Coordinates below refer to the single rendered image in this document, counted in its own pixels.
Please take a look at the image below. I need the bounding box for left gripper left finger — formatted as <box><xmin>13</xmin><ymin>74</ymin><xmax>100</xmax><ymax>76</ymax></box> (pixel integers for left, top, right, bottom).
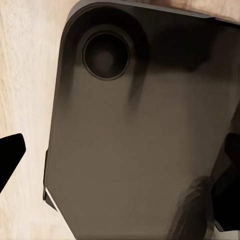
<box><xmin>0</xmin><ymin>133</ymin><xmax>26</xmax><ymax>193</ymax></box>

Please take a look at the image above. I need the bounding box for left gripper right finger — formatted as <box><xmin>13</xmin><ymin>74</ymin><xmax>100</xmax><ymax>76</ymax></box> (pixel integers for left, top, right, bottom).
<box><xmin>224</xmin><ymin>133</ymin><xmax>240</xmax><ymax>172</ymax></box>

